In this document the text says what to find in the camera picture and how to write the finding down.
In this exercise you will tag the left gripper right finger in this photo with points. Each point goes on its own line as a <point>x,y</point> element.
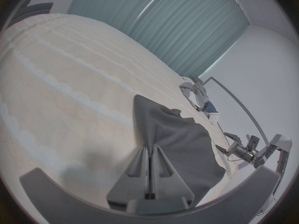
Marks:
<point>168,181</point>

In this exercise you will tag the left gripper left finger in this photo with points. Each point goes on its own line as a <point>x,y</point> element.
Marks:
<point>133,181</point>

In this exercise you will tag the black chest of drawers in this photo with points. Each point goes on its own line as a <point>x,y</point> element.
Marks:
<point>35,8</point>

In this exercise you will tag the pile of clothes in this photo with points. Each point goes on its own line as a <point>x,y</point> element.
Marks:
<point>196,94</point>

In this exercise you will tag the white printed pillow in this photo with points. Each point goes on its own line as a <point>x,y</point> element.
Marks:
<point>184,78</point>

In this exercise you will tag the blue-green curtain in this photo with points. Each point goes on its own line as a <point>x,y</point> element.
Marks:
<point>193,31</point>
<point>105,3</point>

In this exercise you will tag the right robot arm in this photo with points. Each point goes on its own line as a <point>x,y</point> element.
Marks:
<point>281,143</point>

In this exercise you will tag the black T-shirt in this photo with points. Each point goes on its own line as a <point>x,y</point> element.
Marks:
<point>177,143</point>

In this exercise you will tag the grey bedside table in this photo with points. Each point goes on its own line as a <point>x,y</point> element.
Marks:
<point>195,79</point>

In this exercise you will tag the bed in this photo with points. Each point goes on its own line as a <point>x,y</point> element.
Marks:
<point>70,78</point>

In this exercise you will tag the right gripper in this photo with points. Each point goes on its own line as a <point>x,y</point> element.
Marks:
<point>238,151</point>

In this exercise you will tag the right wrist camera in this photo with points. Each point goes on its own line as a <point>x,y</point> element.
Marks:
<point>253,141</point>

